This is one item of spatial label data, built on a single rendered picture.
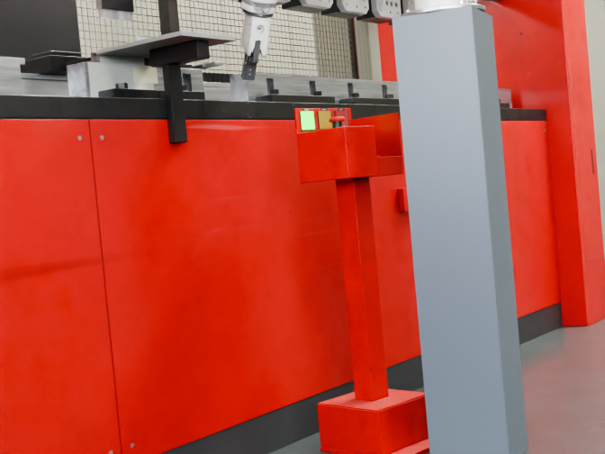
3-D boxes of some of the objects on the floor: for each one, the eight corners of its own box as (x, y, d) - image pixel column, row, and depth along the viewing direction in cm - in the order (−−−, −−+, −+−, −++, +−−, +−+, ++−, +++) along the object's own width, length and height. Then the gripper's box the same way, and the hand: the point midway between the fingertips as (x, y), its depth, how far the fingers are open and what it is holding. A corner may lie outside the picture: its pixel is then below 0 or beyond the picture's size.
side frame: (588, 326, 394) (540, -261, 385) (403, 324, 445) (357, -195, 436) (609, 316, 414) (564, -242, 405) (430, 315, 465) (387, -181, 456)
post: (203, 379, 356) (149, -186, 348) (194, 378, 359) (139, -181, 351) (212, 376, 360) (159, -182, 352) (203, 376, 363) (149, -178, 355)
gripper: (238, -3, 246) (228, 68, 255) (248, 14, 234) (238, 88, 242) (266, 0, 249) (256, 70, 257) (280, 18, 236) (267, 91, 244)
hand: (248, 71), depth 248 cm, fingers closed
